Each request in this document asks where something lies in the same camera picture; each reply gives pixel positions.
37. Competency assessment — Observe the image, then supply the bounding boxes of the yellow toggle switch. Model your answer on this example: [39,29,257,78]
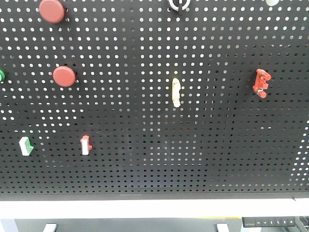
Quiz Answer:
[171,78,181,108]

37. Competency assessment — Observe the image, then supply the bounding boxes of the upper red mushroom button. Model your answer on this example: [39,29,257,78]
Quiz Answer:
[39,0,65,24]

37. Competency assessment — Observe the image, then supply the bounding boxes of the white height-adjustable desk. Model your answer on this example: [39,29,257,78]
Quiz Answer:
[0,198,309,219]

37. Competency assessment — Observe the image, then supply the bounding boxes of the red mushroom button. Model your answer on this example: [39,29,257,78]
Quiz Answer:
[53,66,76,87]
[39,0,65,24]

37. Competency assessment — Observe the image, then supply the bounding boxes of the white rocker switch red base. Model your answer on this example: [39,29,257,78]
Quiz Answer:
[80,135,92,155]

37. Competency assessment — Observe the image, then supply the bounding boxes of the red toggle switch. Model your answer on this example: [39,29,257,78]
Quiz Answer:
[253,69,272,99]

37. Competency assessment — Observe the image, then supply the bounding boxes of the white round indicator button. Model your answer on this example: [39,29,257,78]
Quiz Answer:
[265,0,280,7]

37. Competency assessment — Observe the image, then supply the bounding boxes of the green push button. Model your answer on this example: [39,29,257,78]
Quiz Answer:
[0,69,6,82]

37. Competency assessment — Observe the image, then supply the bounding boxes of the white rocker switch green base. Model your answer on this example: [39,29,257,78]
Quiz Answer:
[19,137,34,156]

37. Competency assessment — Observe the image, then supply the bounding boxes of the black white rotary selector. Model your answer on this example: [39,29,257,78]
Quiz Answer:
[168,0,191,15]

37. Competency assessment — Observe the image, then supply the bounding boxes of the lower red mushroom button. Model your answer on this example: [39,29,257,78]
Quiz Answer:
[53,66,76,87]

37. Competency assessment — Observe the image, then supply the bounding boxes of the black perforated pegboard panel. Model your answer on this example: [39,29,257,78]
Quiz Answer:
[0,0,309,201]

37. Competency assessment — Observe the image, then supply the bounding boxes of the black desk height controller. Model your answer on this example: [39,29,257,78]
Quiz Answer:
[242,217,296,228]

